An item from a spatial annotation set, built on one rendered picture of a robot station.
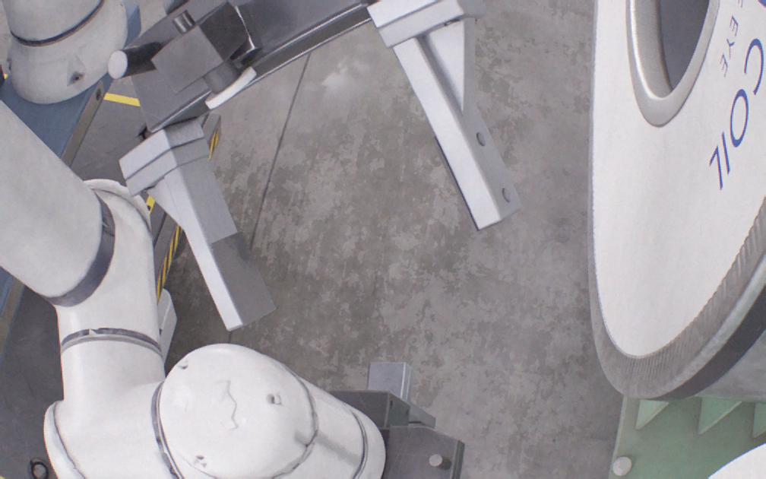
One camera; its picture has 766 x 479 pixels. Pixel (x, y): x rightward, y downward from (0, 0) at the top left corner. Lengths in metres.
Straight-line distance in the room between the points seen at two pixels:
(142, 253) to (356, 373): 0.91
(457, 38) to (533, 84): 1.47
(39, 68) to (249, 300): 0.69
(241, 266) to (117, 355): 0.19
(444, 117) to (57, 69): 0.77
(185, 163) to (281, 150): 1.25
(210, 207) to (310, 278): 1.14
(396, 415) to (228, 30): 0.42
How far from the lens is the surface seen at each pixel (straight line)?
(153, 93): 0.45
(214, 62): 0.39
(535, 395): 1.57
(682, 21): 1.38
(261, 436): 0.53
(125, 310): 0.65
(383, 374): 0.79
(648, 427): 1.59
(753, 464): 0.26
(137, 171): 0.48
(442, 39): 0.39
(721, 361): 0.80
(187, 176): 0.47
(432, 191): 1.69
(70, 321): 0.65
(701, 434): 1.64
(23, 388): 1.25
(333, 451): 0.59
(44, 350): 1.26
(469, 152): 0.39
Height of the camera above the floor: 1.45
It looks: 63 degrees down
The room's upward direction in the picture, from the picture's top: 9 degrees clockwise
